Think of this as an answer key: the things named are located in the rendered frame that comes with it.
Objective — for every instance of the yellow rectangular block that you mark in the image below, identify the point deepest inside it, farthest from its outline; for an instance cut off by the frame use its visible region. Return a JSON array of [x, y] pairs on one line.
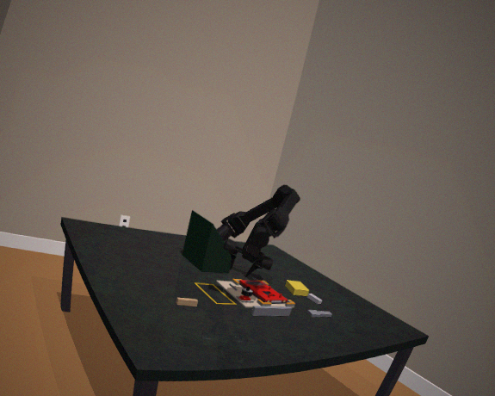
[[297, 288]]

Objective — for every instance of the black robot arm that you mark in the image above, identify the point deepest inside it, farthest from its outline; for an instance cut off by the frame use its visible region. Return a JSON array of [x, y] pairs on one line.
[[283, 200]]

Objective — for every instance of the black wheel with grey hub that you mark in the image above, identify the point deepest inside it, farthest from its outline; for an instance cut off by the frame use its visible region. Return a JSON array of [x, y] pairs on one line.
[[246, 293]]

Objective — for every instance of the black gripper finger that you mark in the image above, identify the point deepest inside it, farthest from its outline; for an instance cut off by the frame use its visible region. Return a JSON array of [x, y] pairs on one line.
[[253, 268], [233, 256]]

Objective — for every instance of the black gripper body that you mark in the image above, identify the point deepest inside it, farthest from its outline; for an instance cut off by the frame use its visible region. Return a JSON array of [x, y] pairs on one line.
[[232, 246]]

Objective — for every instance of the tan rectangular block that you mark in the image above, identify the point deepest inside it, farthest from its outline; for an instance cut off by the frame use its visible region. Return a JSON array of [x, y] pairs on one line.
[[186, 302]]

